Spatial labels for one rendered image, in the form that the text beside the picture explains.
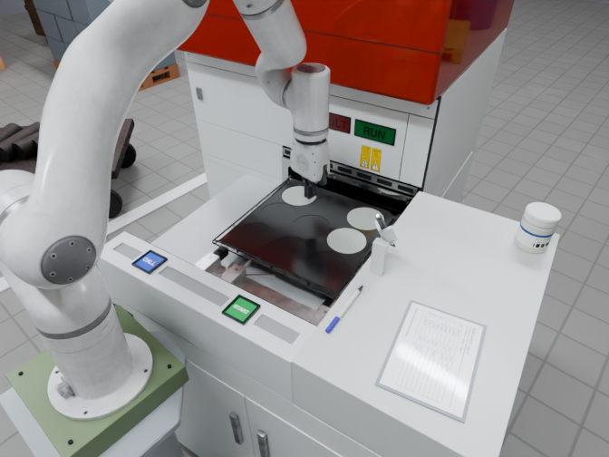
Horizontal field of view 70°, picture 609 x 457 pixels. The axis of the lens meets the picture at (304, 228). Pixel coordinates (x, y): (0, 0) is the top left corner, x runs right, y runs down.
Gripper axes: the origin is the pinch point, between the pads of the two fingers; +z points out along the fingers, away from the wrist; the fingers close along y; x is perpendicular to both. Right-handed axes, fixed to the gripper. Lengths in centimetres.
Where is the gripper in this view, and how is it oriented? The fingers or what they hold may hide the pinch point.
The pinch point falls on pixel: (310, 189)
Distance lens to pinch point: 114.0
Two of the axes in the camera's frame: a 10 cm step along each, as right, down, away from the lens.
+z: 0.1, 7.7, 6.4
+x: 7.3, -4.4, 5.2
